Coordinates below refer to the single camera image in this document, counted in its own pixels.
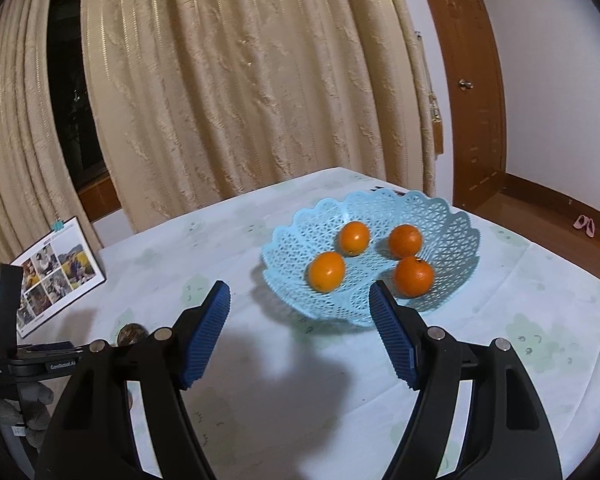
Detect brown kiwi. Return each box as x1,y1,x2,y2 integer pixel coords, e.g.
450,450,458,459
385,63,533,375
117,324,148,347

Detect wooden baseboard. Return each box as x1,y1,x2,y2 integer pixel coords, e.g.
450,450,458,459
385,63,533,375
502,172,600,223

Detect narrow beige curtain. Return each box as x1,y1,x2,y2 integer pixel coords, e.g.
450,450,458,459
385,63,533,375
0,0,103,281

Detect orange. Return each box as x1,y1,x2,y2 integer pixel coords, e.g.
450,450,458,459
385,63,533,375
393,256,435,298
388,224,424,259
338,221,371,257
305,251,346,293

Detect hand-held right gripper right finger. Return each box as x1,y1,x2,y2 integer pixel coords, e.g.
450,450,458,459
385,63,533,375
369,281,563,480

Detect wide beige curtain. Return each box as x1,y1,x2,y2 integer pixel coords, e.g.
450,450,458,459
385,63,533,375
80,0,438,233

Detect photo calendar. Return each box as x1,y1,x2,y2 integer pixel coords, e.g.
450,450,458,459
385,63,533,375
10,216,107,339

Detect beige curtain tassel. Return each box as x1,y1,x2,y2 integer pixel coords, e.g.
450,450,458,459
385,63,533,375
414,30,446,161

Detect light blue plastic basket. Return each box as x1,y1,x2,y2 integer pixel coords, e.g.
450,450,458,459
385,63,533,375
260,189,482,328

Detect white green printed tablecloth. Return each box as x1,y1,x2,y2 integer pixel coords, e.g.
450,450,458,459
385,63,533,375
0,166,600,480

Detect wooden door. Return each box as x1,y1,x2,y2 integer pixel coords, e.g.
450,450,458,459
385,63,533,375
412,0,508,211

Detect person's left hand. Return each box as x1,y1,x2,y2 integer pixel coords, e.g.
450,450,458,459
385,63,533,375
0,384,56,453

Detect dark window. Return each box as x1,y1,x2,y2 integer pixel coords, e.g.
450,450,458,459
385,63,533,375
46,0,123,222

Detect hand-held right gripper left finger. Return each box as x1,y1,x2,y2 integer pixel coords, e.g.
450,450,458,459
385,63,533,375
34,280,231,480

